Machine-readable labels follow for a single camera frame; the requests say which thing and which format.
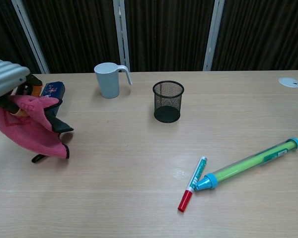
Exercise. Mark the dark blue printed box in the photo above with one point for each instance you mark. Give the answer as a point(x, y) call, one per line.
point(53, 89)

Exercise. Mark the white metal frame post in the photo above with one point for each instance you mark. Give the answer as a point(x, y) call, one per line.
point(213, 37)
point(121, 34)
point(31, 37)

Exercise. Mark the black mesh pen holder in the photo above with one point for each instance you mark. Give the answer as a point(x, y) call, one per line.
point(167, 99)

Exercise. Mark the green marker red cap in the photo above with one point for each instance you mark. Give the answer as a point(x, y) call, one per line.
point(195, 179)

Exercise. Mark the dark pleated curtain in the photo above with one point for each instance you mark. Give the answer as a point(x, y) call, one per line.
point(169, 32)

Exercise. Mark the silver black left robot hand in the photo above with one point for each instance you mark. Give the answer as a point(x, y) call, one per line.
point(5, 79)

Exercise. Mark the pink microfibre cloth black trim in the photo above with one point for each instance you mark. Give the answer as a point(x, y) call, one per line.
point(27, 129)

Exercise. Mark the green tube water squirter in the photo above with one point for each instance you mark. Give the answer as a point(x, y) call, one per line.
point(248, 163)

